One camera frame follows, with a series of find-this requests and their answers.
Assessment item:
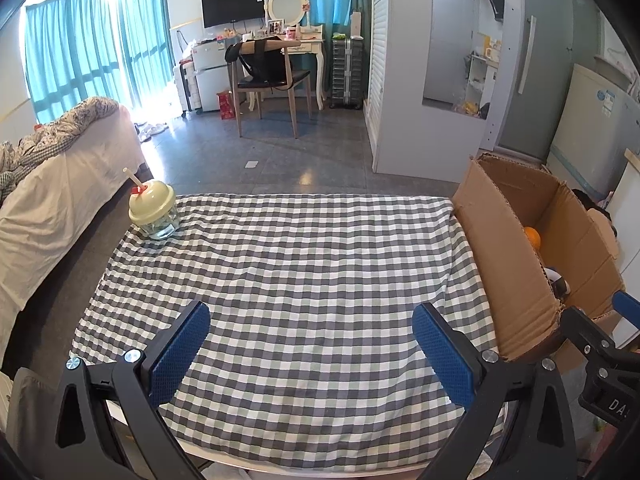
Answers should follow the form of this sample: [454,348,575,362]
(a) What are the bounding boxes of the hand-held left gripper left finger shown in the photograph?
[50,300,212,480]

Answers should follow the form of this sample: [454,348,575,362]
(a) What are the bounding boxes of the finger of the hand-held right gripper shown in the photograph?
[560,307,640,368]
[612,290,640,318]

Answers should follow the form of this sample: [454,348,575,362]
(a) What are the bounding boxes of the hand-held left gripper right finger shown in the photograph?
[412,302,576,480]

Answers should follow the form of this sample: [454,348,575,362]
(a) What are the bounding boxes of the white hair dryer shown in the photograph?
[545,267,571,302]

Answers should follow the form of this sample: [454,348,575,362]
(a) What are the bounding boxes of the brown cardboard box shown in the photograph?
[450,154,628,363]

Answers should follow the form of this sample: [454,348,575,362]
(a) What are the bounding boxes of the black shoulder bag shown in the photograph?
[225,40,288,85]

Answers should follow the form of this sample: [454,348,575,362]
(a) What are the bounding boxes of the glass cup with cream lid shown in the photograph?
[124,167,180,241]

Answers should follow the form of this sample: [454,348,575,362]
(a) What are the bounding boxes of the grey checked tablecloth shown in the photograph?
[70,194,506,473]

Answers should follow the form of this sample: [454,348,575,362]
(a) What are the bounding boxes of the bed with white sheet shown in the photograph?
[0,100,146,376]

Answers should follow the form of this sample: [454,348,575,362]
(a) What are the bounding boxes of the white slippers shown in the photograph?
[135,122,168,142]

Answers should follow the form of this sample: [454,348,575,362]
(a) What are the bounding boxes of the grey sliding door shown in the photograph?
[492,0,601,161]

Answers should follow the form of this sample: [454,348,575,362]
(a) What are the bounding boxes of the grey patterned duvet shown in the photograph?
[0,97,123,196]

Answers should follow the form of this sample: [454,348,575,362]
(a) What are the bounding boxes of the white louvered wardrobe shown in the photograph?
[366,0,436,173]

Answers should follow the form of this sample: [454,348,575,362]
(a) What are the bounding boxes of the white mini fridge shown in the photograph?
[191,40,236,111]

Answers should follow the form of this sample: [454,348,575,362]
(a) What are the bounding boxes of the wooden chair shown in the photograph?
[230,40,313,139]

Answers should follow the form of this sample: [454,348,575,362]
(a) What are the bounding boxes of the silver suitcase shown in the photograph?
[330,35,365,111]

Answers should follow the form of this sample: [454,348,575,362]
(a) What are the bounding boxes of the wide teal curtain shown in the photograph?
[25,0,121,126]

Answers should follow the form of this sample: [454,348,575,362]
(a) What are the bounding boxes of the narrow teal curtain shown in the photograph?
[117,0,176,111]

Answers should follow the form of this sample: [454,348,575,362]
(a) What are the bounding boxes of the white dressing table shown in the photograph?
[260,35,327,111]

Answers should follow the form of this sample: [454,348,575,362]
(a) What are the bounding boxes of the black television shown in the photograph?
[201,0,267,29]

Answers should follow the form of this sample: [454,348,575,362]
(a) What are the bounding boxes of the white oval mirror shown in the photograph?
[265,0,308,28]

